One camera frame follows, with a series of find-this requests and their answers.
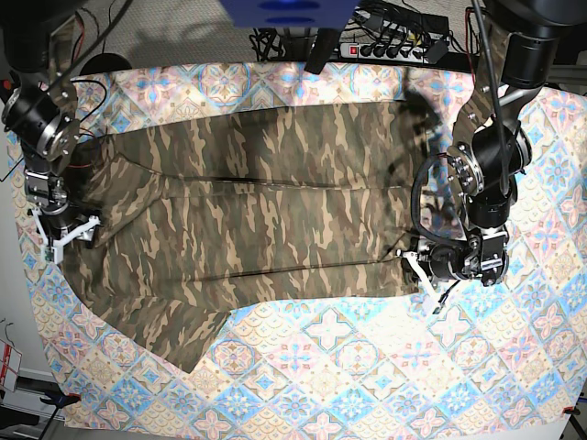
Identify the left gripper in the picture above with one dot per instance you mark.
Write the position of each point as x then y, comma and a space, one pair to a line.
441, 262

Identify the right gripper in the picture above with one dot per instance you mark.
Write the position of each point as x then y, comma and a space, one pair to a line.
60, 222

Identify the camouflage T-shirt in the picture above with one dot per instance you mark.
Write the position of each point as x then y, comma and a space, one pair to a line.
200, 218

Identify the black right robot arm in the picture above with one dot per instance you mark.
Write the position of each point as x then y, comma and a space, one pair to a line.
37, 39

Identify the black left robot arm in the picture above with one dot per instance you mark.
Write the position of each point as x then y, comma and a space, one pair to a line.
518, 43

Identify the patterned tile tablecloth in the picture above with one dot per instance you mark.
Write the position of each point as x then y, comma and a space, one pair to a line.
503, 360

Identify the red white paper tag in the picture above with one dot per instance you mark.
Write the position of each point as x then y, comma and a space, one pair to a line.
10, 362

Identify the black round stand base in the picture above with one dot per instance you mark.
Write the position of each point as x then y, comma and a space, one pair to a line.
105, 63

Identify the blue clamp bottom left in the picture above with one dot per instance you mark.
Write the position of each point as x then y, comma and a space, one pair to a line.
59, 401

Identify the white power strip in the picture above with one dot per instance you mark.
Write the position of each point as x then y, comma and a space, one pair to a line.
407, 53

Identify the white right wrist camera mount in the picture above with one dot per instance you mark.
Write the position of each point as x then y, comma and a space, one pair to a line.
55, 253

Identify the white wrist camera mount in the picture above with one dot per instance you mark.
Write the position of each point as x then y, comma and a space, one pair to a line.
434, 302
55, 253

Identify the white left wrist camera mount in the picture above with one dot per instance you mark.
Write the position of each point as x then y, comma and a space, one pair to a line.
434, 302

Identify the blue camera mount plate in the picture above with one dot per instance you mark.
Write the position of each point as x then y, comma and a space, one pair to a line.
290, 13

